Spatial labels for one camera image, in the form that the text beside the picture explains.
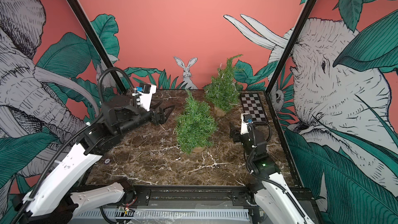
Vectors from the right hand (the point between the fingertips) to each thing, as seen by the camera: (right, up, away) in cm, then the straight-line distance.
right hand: (236, 119), depth 74 cm
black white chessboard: (+20, +7, +36) cm, 42 cm away
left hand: (-30, +8, -16) cm, 35 cm away
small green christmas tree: (-4, +15, +15) cm, 22 cm away
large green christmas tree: (-20, -4, -3) cm, 20 cm away
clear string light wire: (-1, +11, +11) cm, 16 cm away
